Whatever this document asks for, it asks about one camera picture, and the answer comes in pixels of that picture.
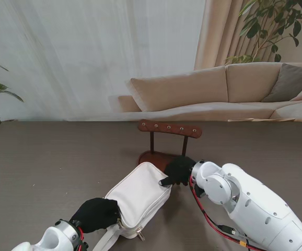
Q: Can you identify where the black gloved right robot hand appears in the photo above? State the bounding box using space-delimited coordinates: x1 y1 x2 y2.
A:
158 156 196 187

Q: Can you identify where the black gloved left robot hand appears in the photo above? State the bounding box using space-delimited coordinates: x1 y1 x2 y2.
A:
69 197 122 234

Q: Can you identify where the brown wooden jewelry stand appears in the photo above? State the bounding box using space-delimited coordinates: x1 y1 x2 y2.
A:
137 119 203 185

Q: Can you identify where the white leather bag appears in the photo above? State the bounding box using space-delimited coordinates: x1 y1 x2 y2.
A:
92 161 172 251

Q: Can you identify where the beige sofa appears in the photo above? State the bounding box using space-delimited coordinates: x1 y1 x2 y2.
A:
118 62 302 131

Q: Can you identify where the beige curtain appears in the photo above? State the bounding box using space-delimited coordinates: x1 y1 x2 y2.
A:
194 0 282 71

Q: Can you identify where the grey cushion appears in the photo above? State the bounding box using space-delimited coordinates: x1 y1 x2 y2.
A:
261 62 302 103

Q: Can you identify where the white sheer curtain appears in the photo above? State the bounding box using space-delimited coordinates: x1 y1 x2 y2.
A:
0 0 206 122

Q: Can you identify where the tall leafy ficus plant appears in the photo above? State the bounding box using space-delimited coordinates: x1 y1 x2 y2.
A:
224 0 302 65

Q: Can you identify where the red left arm cable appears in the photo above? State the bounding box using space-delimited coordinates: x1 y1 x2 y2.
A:
77 226 86 251

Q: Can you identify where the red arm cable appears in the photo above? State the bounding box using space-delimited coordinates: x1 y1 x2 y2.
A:
189 175 265 251
77 226 86 251

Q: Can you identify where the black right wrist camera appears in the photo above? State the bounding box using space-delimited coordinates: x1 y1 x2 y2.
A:
194 184 205 198

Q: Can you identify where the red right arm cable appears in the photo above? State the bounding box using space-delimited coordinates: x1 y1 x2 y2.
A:
189 175 265 251

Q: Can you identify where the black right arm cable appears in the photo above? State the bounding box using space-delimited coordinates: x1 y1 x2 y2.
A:
217 224 248 240

